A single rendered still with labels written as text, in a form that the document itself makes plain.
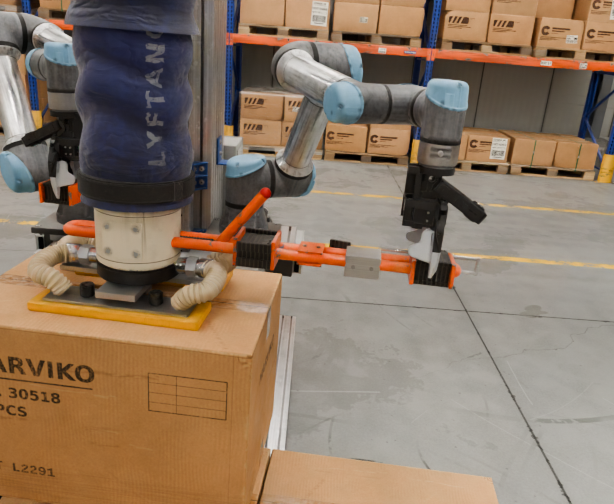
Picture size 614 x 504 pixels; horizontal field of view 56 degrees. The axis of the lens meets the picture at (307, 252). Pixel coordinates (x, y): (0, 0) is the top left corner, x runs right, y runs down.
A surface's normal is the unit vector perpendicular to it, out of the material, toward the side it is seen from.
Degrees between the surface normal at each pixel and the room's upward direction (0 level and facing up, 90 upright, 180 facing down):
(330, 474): 0
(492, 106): 90
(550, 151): 91
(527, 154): 90
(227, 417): 90
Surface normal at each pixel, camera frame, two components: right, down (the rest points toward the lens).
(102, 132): -0.26, 0.18
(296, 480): 0.07, -0.94
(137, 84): 0.39, 0.07
